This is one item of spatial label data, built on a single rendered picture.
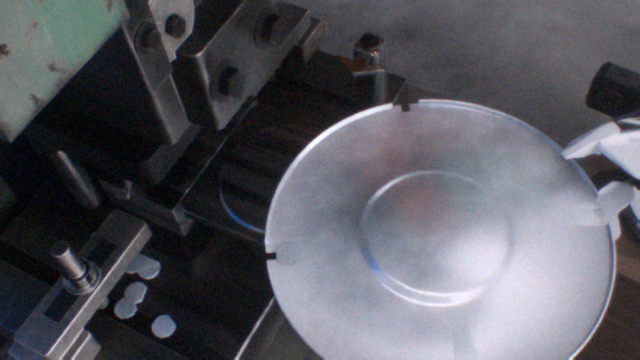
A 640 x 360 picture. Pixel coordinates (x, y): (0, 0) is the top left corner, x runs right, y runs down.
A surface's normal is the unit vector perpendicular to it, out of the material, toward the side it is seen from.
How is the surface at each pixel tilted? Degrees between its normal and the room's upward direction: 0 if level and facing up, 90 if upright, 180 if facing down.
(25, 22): 90
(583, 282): 3
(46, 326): 0
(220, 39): 90
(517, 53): 0
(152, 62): 90
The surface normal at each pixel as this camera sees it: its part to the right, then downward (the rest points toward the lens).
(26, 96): 0.88, 0.34
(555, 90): -0.10, -0.58
